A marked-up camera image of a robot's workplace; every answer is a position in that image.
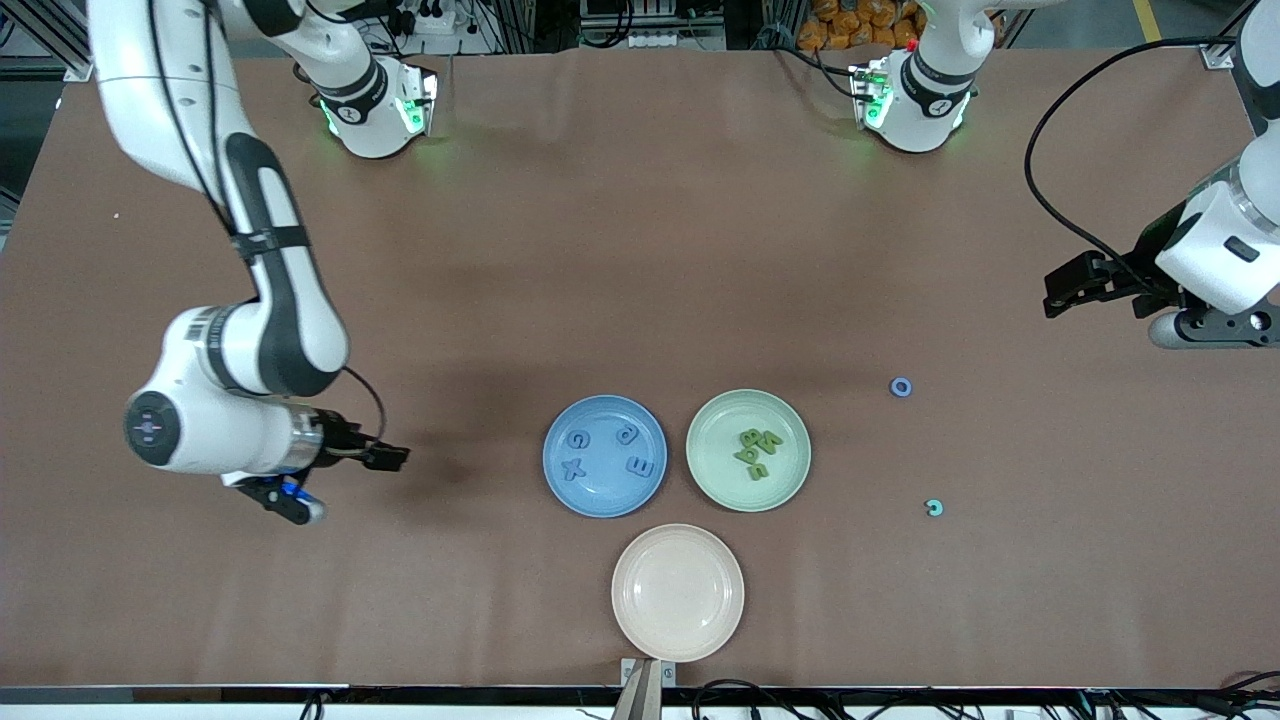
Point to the green plate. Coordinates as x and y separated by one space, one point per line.
720 480

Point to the blue plate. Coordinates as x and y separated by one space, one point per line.
605 490

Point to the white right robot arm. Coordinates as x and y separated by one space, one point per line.
230 340

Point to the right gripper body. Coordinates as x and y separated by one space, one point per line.
340 439

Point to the blue letter O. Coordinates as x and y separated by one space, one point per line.
894 387

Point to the green letter B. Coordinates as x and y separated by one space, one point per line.
750 436

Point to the aluminium frame rail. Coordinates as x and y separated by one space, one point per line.
70 50
1220 55

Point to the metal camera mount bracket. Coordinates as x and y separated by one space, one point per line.
640 690

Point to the green letter P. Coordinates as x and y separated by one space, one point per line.
746 456

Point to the beige plate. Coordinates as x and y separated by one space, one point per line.
678 592

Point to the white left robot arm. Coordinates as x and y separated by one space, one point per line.
925 125

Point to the white power strip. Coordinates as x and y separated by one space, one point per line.
430 20
655 40

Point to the green letter N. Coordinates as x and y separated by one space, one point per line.
773 441

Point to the blue letter M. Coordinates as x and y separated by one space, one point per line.
641 466

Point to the orange items pile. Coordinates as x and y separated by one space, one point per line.
850 25

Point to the blue letter P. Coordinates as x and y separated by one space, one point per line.
630 437

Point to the blue letter X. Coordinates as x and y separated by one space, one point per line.
572 468

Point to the blue letter G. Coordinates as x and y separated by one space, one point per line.
572 440

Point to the green letter U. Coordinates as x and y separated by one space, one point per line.
758 474

